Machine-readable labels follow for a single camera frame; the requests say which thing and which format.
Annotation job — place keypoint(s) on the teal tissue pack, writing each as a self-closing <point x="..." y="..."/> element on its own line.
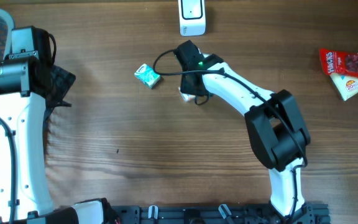
<point x="147" y="76"/>

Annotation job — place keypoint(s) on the white barcode scanner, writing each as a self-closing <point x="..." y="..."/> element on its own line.
<point x="192" y="17"/>

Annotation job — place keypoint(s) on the orange tissue pack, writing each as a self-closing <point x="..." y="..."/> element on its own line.
<point x="186" y="97"/>

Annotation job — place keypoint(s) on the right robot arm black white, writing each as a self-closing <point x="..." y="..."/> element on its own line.
<point x="277" y="132"/>

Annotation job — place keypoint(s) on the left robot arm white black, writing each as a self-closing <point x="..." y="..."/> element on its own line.
<point x="31" y="86"/>

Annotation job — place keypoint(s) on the red snack packet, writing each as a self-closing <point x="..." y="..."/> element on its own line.
<point x="343" y="63"/>

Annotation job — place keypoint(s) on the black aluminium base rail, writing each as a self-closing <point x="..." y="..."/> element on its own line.
<point x="309" y="213"/>

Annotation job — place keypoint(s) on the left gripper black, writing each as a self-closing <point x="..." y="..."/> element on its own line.
<point x="64" y="79"/>

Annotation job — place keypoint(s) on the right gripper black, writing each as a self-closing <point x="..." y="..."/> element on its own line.
<point x="185" y="87"/>

